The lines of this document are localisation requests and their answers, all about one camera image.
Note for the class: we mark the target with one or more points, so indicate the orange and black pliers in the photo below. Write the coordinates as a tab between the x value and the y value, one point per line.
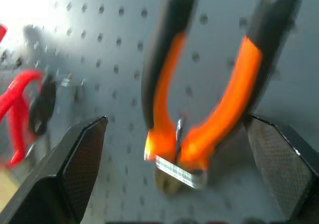
169	92

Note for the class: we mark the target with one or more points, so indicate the grey perforated pegboard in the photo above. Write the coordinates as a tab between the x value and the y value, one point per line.
119	47

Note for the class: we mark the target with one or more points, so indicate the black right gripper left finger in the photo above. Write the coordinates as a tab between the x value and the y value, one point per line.
62	174

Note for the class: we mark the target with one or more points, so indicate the black tape roll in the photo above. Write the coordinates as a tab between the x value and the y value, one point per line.
41	107

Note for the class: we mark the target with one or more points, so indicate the metal pegboard hook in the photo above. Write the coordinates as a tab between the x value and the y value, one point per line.
71	82

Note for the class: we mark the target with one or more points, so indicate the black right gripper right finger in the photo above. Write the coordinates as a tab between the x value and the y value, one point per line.
281	164

